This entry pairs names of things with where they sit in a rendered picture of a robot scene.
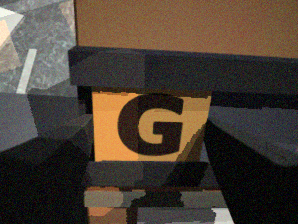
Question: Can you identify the orange tile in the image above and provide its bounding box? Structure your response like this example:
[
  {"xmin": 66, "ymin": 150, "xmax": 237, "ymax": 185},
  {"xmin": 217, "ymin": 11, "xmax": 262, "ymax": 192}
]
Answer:
[{"xmin": 91, "ymin": 86, "xmax": 212, "ymax": 162}]

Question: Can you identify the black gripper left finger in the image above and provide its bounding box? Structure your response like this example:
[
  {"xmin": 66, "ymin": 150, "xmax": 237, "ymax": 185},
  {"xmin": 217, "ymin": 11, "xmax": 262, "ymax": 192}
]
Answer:
[{"xmin": 0, "ymin": 114, "xmax": 94, "ymax": 224}]

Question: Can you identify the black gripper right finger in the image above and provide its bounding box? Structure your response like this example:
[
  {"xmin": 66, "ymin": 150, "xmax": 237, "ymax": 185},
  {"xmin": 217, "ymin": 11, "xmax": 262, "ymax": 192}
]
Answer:
[{"xmin": 204, "ymin": 118, "xmax": 298, "ymax": 224}]

